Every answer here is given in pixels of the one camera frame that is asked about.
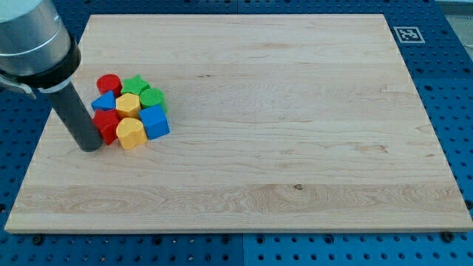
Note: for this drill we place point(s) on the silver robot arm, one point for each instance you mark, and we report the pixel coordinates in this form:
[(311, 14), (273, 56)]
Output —
[(37, 51)]

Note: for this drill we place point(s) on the wooden board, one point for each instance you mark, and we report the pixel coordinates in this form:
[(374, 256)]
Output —
[(279, 123)]

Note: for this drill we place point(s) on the blue cube block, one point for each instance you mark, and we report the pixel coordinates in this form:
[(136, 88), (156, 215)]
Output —
[(155, 122)]

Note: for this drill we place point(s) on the green cylinder block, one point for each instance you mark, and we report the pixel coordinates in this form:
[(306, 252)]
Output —
[(153, 97)]

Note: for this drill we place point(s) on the yellow heart block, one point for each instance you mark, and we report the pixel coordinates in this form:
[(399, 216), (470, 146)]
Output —
[(131, 133)]

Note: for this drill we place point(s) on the green star block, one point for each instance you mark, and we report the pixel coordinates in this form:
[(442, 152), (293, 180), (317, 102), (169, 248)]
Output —
[(135, 85)]

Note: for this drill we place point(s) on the yellow hexagon block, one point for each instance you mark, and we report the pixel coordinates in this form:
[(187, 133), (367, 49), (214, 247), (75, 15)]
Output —
[(128, 105)]

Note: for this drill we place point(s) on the blue triangle block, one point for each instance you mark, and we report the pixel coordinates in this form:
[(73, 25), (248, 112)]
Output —
[(105, 102)]

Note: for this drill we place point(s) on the red cylinder block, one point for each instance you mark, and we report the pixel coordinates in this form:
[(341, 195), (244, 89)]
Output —
[(109, 83)]

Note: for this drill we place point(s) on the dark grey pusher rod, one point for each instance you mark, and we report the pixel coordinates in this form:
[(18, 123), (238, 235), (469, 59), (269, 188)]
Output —
[(70, 108)]

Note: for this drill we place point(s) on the white fiducial marker tag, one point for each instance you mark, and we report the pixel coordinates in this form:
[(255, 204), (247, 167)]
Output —
[(409, 35)]

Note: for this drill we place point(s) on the black screw bottom left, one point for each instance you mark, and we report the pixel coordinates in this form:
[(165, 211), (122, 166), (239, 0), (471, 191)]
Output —
[(37, 240)]

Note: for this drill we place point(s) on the black screw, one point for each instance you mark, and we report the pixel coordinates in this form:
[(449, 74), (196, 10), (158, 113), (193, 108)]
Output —
[(37, 240), (448, 236)]

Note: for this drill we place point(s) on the black screw bottom right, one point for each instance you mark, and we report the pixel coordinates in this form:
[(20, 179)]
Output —
[(448, 236)]

